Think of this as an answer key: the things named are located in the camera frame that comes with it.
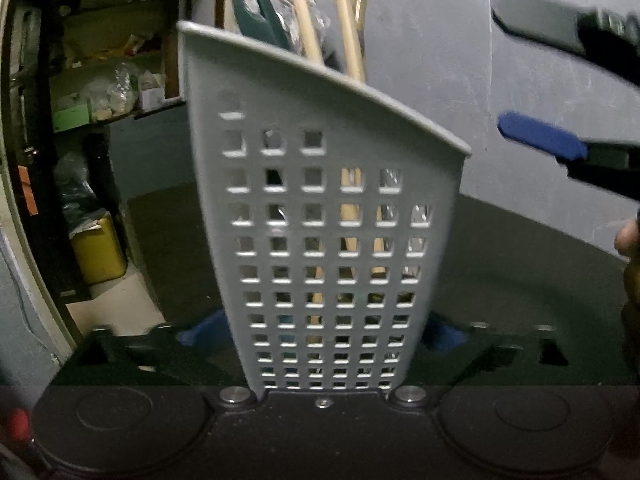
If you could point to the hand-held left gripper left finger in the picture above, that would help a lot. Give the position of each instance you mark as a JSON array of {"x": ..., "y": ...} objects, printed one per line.
[{"x": 200, "y": 332}]

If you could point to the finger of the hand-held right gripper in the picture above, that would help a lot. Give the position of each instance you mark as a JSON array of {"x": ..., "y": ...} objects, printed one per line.
[
  {"x": 545, "y": 20},
  {"x": 540, "y": 135}
]

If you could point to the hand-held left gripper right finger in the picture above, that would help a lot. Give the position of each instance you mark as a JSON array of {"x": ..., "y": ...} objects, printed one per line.
[{"x": 442, "y": 332}]

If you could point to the white perforated utensil basket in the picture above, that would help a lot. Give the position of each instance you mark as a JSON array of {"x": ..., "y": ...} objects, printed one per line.
[{"x": 210, "y": 70}]

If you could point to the person's right hand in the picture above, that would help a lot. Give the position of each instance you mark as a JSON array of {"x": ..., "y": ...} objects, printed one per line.
[{"x": 630, "y": 237}]

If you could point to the yellow container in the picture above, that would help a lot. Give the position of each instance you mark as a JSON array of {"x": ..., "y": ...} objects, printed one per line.
[{"x": 100, "y": 255}]

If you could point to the grey cabinet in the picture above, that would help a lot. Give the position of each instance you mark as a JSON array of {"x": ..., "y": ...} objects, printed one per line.
[{"x": 150, "y": 160}]

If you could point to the black plastic bag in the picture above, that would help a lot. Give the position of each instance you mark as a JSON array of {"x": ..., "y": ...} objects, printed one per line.
[{"x": 82, "y": 190}]

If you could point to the red object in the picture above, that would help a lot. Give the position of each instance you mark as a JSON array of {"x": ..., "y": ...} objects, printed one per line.
[{"x": 15, "y": 422}]

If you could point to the orange paper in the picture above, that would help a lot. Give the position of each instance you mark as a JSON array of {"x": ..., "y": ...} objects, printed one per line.
[{"x": 27, "y": 190}]

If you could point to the white box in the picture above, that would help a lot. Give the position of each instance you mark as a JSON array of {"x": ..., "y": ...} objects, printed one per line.
[{"x": 151, "y": 91}]

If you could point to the green box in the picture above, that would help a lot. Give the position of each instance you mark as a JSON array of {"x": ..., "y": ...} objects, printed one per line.
[{"x": 70, "y": 120}]

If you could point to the clear bag of food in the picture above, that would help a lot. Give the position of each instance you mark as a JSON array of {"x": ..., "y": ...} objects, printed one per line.
[{"x": 112, "y": 92}]

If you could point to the storage shelf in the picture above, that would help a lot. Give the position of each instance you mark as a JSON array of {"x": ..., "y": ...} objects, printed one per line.
[{"x": 100, "y": 35}]

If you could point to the door frame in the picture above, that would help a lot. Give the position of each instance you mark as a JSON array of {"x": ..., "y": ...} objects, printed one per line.
[{"x": 15, "y": 210}]

